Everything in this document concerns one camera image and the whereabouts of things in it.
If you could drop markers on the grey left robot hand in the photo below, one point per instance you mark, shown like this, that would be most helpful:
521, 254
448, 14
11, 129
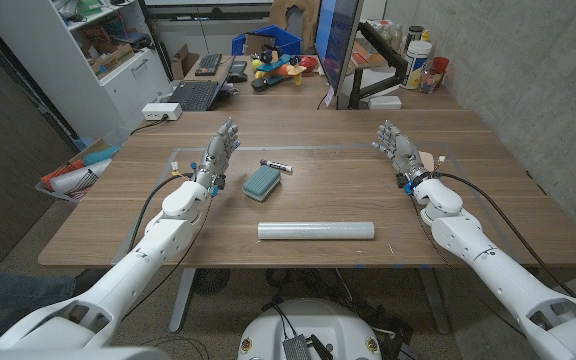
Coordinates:
217, 156

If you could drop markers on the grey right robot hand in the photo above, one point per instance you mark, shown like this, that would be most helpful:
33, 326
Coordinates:
404, 150

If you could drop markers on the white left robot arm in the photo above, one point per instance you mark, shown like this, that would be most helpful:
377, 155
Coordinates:
158, 245

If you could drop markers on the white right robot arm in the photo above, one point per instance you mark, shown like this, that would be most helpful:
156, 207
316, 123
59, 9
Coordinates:
488, 260

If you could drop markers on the teal soap case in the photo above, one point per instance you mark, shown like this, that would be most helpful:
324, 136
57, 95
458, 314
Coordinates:
262, 183

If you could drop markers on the white marker with black cap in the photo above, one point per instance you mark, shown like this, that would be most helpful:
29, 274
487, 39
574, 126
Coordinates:
278, 166

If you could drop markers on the clear plastic wrap roll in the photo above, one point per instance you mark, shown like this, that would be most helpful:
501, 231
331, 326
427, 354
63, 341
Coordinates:
315, 230

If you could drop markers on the small white box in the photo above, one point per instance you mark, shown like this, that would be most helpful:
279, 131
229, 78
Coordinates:
384, 102

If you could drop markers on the black laptop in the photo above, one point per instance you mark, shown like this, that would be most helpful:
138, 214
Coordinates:
195, 95

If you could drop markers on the white power strip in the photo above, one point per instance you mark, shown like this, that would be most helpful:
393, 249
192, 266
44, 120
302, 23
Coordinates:
161, 111

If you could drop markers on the clear glass cup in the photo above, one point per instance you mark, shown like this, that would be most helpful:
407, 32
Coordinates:
430, 81

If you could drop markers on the black computer mouse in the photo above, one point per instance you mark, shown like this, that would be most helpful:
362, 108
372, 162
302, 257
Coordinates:
237, 77

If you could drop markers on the white wipes canister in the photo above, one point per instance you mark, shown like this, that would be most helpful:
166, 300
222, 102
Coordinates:
415, 65

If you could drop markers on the black keyboard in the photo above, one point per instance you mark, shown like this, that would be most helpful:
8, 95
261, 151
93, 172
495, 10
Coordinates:
208, 64

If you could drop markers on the small cardboard box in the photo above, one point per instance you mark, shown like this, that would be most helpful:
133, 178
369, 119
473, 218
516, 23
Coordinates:
184, 62

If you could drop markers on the colourful toy airplane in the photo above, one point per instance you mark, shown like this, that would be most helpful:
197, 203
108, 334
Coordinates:
280, 67

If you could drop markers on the white shelf cabinet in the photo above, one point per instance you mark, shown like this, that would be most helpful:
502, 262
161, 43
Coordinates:
123, 90

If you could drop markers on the black lid jar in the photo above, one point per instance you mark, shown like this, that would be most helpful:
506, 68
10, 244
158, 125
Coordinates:
414, 35

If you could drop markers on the teal roll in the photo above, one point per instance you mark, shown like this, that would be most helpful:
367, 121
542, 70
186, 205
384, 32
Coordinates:
100, 155

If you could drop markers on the black floor fan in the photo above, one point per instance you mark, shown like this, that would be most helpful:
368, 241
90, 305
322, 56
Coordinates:
211, 281

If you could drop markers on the computer monitor with blue screen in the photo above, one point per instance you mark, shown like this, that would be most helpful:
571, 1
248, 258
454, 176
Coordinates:
337, 40

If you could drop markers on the blue plastic bin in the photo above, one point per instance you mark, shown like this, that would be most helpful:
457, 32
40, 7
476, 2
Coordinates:
280, 37

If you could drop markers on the white roll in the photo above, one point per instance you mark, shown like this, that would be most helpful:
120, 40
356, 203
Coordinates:
80, 176

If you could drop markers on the orange roll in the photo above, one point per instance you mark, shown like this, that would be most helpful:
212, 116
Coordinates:
60, 171

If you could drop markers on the floor basket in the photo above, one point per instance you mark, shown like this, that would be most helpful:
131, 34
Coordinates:
58, 192

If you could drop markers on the dark shoe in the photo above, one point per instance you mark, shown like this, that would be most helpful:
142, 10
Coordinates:
90, 280

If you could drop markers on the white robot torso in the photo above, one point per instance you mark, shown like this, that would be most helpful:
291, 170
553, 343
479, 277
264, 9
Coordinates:
318, 320

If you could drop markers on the blue jeans leg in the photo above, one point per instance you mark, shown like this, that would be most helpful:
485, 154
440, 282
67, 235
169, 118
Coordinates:
13, 295

